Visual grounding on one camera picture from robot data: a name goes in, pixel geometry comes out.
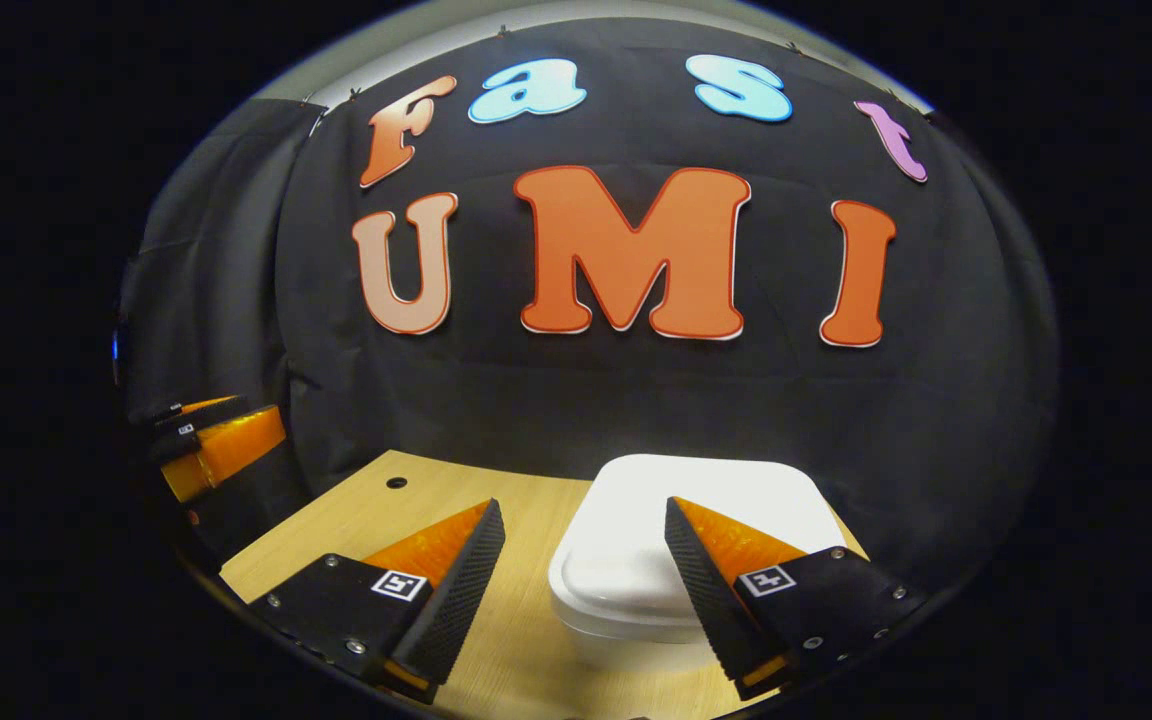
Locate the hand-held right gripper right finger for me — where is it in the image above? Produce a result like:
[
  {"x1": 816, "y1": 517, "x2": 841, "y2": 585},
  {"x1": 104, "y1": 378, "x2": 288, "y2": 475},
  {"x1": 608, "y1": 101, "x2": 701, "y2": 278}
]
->
[{"x1": 663, "y1": 496, "x2": 929, "y2": 701}]

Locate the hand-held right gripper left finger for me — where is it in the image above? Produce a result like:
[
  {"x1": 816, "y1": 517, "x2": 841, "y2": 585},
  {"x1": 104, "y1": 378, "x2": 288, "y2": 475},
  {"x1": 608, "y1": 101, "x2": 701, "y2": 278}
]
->
[{"x1": 248, "y1": 498, "x2": 507, "y2": 704}]

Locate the white desktop garbage bin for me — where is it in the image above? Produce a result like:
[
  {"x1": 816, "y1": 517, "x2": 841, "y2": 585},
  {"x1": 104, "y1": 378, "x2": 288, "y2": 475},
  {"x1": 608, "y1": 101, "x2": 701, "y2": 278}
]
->
[{"x1": 548, "y1": 453, "x2": 849, "y2": 646}]

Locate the wooden desktop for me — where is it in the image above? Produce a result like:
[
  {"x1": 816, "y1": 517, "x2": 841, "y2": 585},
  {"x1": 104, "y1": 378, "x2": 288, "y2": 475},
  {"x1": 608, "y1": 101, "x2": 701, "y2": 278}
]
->
[{"x1": 219, "y1": 450, "x2": 872, "y2": 720}]

